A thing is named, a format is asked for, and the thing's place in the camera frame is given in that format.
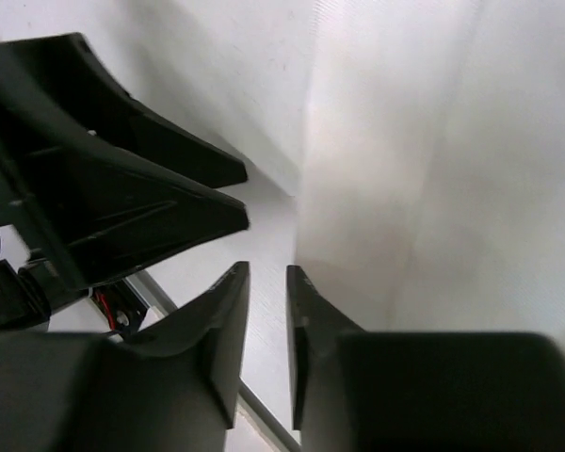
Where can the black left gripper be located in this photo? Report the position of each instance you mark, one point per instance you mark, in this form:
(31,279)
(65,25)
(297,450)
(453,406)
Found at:
(96,212)

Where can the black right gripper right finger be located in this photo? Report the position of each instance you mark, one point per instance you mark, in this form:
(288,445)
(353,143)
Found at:
(358,390)

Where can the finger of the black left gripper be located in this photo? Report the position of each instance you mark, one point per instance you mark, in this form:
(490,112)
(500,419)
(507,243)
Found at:
(66,68)

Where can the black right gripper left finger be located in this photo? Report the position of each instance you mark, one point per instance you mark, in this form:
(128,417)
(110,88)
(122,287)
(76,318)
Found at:
(67,392)

